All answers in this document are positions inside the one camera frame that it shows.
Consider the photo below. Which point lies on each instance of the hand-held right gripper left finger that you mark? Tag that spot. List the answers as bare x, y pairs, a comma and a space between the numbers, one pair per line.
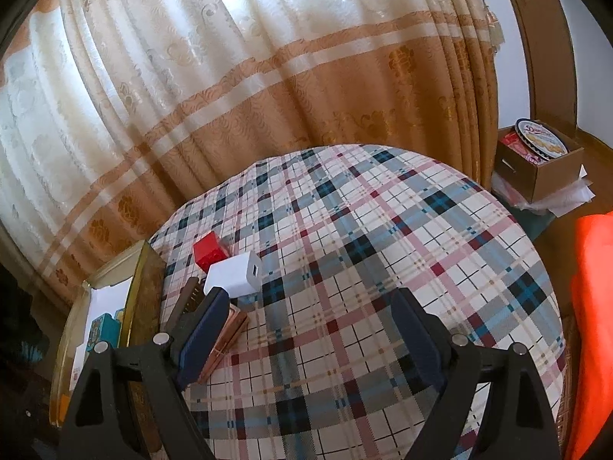
206, 330

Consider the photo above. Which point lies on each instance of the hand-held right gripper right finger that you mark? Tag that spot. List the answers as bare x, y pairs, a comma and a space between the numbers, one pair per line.
416, 340

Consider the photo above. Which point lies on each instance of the white charger cube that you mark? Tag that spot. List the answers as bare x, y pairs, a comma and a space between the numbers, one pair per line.
234, 273

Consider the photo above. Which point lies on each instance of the gold metal tin box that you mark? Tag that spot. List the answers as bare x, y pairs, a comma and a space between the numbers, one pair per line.
143, 287

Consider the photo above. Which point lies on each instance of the red toy block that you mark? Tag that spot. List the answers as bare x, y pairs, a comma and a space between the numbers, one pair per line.
208, 249

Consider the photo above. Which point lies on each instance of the teal bear toy block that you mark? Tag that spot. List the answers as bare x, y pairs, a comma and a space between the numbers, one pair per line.
103, 330

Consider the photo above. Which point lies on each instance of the plaid tablecloth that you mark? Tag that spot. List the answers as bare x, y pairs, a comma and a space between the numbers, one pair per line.
383, 249

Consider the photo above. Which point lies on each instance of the white paper liner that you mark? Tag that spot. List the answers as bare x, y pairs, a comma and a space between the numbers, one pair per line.
112, 297

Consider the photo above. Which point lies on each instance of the dark green cloth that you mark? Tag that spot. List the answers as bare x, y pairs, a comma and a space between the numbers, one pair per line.
541, 223

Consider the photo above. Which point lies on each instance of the orange-red cloth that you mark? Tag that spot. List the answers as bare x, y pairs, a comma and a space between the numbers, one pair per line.
594, 321

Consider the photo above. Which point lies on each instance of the brown cardboard box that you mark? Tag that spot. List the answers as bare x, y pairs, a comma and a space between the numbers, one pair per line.
550, 177

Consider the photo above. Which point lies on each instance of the white papers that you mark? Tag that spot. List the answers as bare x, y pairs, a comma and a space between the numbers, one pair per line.
574, 196

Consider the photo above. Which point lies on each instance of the red packet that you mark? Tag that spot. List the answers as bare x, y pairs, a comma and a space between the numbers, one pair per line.
517, 146

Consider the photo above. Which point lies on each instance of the round blue cookie tin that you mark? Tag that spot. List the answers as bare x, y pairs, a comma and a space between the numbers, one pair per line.
541, 136

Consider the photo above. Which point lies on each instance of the cream and orange curtain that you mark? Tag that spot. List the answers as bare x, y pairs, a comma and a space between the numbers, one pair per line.
239, 81

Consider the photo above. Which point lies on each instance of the brown wooden door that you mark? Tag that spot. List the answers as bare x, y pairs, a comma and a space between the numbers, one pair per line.
546, 57

